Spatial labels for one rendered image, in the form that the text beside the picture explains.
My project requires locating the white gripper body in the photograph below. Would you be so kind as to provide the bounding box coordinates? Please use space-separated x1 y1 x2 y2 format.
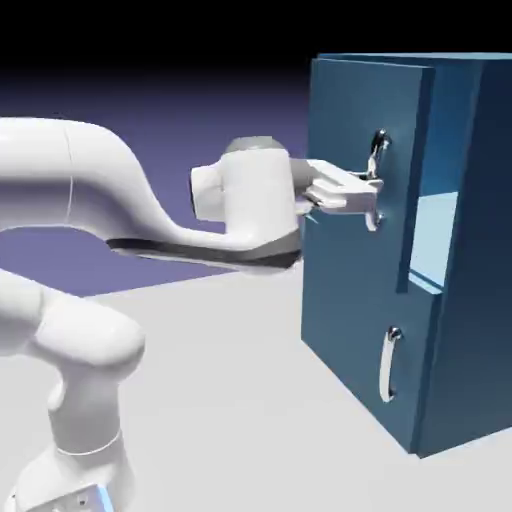
302 158 363 216

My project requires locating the curved metal handle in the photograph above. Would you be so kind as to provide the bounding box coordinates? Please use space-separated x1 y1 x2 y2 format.
364 127 394 233
378 325 404 404

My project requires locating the blue cabinet door with gripped handle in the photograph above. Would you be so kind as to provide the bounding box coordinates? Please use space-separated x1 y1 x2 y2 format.
300 57 437 296

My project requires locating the blue cabinet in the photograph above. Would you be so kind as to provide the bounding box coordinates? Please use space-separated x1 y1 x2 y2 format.
299 51 512 460

